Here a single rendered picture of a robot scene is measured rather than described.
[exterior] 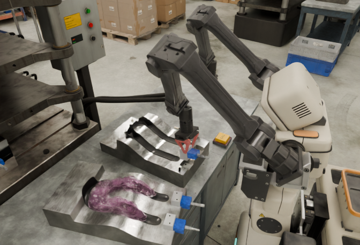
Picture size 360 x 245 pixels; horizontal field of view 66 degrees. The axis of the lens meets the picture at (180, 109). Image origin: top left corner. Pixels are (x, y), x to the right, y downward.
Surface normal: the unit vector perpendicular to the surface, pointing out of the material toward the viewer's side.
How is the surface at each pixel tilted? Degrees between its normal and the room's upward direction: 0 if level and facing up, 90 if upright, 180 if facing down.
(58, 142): 0
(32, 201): 0
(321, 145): 90
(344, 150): 0
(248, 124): 67
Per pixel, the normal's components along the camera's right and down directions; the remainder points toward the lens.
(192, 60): 0.47, 0.12
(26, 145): -0.01, -0.83
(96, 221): -0.28, -0.83
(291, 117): -0.31, 0.54
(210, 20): 0.25, 0.11
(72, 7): 0.86, 0.28
